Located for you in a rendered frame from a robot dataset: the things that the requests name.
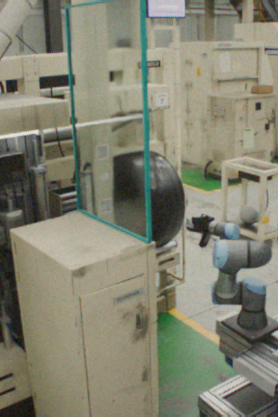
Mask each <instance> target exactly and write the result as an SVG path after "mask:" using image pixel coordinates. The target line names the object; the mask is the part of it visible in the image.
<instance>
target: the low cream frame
mask: <svg viewBox="0 0 278 417"><path fill-rule="evenodd" d="M241 163H242V166H240V165H236V164H241ZM248 163H249V164H253V165H257V166H261V167H264V168H258V167H254V166H248ZM228 167H229V168H235V169H238V177H240V178H242V189H241V208H240V210H239V217H238V218H235V219H232V220H228V221H227V203H228ZM265 168H270V170H268V169H265ZM272 174H278V165H275V164H272V163H268V162H265V161H260V160H257V159H253V158H249V157H246V156H245V157H241V158H236V159H233V160H229V161H223V162H222V167H221V212H220V222H224V223H234V224H237V226H238V227H239V229H240V234H242V235H246V236H248V237H251V238H253V239H255V240H257V241H258V242H261V243H264V241H265V240H268V239H270V238H273V237H276V236H277V241H278V228H277V227H274V226H271V225H270V224H268V223H269V222H270V220H271V215H268V216H265V212H266V210H267V207H268V203H269V195H268V189H267V181H269V180H271V177H272ZM248 180H250V181H253V182H259V200H258V211H257V210H256V208H255V207H254V206H251V205H247V182H248ZM266 194H267V197H268V200H267V207H266Z"/></svg>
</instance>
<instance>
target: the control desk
mask: <svg viewBox="0 0 278 417"><path fill-rule="evenodd" d="M9 232H10V239H11V247H12V254H13V262H14V268H15V277H16V284H17V291H18V298H19V303H20V312H21V320H22V326H23V335H24V341H25V349H26V356H27V363H28V371H29V376H30V378H31V385H32V391H33V404H34V412H35V417H159V396H158V359H157V322H156V321H155V320H157V314H156V275H155V251H156V242H154V241H153V242H152V243H150V244H148V243H146V242H144V241H141V240H139V239H137V238H135V237H134V236H132V235H128V234H126V233H124V232H122V231H121V230H118V229H116V228H114V227H112V226H109V225H106V224H104V223H102V222H99V221H97V220H94V219H92V218H90V217H88V216H87V215H85V214H83V213H81V212H77V213H73V214H69V215H65V216H62V217H59V218H56V219H52V220H48V221H44V222H36V223H32V224H28V225H24V226H21V227H18V228H14V229H10V230H9Z"/></svg>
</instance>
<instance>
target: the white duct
mask: <svg viewBox="0 0 278 417"><path fill-rule="evenodd" d="M37 1H38V0H9V1H8V2H7V4H6V5H5V7H4V8H3V10H2V11H1V12H0V56H1V55H2V54H3V52H4V51H5V49H6V47H7V45H8V44H9V42H11V41H12V38H13V37H14V35H15V33H16V32H17V30H18V29H19V28H20V26H21V25H22V23H23V22H24V20H26V17H27V15H28V14H29V12H30V10H32V9H33V6H34V4H35V3H36V2H37Z"/></svg>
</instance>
